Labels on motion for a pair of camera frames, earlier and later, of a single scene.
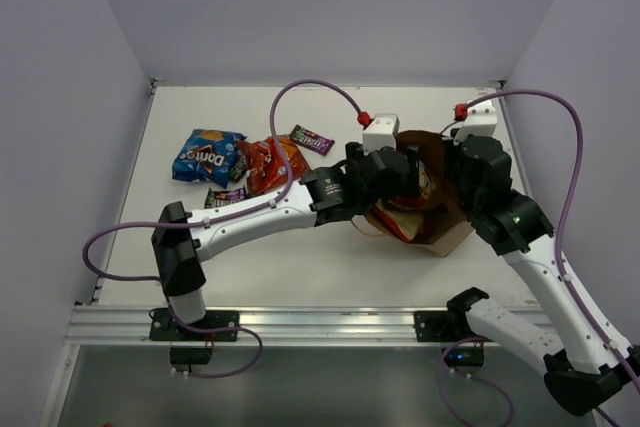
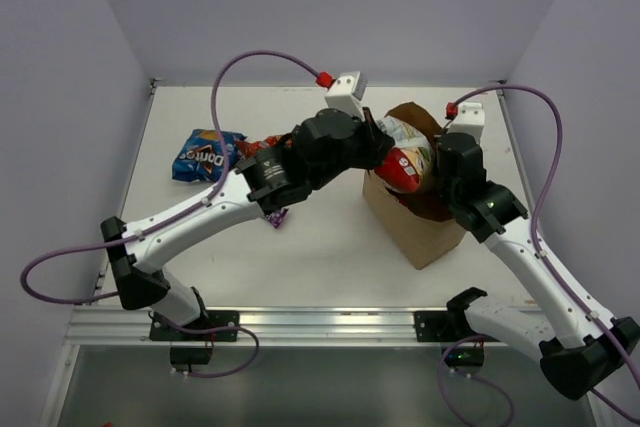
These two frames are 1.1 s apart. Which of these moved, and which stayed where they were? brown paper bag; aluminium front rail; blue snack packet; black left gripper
Moved: brown paper bag; black left gripper
Stayed: aluminium front rail; blue snack packet
